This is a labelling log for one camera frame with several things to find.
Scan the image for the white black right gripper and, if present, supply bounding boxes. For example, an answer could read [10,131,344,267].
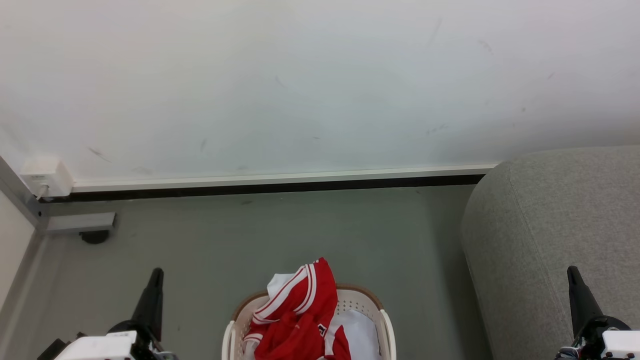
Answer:
[555,265,640,360]

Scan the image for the red and white jersey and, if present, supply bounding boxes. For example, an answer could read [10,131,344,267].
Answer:
[242,257,352,360]

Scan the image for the grey fabric sofa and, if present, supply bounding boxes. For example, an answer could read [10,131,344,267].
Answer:
[460,145,640,360]

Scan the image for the white wall socket box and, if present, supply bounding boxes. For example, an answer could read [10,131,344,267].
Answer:
[20,158,75,199]

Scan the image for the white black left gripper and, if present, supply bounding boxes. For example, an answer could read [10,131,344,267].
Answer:
[54,268,178,360]

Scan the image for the white baseboard strip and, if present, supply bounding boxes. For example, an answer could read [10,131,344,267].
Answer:
[71,162,501,194]

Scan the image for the white plastic laundry basket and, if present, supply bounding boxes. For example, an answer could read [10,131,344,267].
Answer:
[221,283,397,360]

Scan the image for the grey aluminium partition frame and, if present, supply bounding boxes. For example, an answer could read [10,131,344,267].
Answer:
[0,156,117,360]

